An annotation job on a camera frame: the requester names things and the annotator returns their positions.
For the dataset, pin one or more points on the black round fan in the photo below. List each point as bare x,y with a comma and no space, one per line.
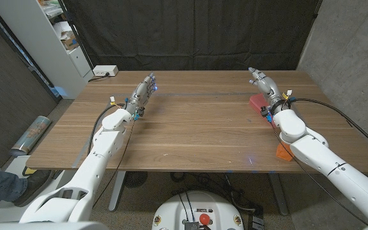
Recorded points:
136,179

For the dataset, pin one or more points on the dark shoe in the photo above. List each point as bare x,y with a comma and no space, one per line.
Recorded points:
34,187

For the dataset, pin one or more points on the printed cylindrical can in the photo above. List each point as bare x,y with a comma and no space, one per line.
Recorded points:
30,135

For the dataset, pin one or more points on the white floor board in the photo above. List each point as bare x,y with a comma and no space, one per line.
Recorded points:
14,164

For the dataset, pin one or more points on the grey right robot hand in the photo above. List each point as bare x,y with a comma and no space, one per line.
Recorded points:
270,87

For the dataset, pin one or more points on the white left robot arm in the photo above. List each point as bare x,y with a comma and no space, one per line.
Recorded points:
107,140

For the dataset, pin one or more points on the white robot torso base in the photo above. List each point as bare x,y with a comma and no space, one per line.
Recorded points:
196,204

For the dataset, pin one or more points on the orange block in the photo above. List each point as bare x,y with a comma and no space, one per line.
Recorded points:
283,155

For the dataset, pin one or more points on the cardboard box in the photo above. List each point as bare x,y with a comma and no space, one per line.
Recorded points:
69,41

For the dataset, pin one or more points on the white power strip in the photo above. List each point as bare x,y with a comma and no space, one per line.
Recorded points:
104,70

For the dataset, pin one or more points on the red emergency stop button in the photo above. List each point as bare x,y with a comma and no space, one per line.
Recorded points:
204,219

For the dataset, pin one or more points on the black backdrop curtain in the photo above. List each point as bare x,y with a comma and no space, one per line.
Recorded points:
190,32

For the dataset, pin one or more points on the white robot chest shell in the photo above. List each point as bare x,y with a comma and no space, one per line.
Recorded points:
91,226

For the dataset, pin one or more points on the grey table leg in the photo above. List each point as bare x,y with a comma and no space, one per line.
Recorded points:
117,191
278,195

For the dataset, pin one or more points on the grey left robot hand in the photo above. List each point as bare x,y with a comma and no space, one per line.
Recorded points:
141,96

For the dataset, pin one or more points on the red rectangular block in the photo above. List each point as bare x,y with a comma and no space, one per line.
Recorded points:
257,102

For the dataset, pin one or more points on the black backdrop stand pole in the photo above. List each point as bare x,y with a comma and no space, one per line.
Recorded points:
86,55

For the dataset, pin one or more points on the white shelf cabinet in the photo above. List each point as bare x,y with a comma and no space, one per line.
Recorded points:
43,48

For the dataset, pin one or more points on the white paper stack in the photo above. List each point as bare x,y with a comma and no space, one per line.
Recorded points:
62,28

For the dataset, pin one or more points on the black power brick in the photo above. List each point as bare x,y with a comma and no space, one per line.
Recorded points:
256,220

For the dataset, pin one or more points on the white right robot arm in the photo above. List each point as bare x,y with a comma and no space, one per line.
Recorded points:
331,166

